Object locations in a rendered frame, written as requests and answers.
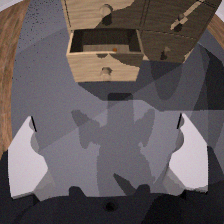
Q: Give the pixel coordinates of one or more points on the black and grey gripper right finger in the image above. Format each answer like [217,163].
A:
[194,173]

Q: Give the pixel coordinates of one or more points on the wooden chest of drawers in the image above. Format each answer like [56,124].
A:
[140,28]

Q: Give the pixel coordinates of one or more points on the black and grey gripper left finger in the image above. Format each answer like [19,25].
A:
[25,179]

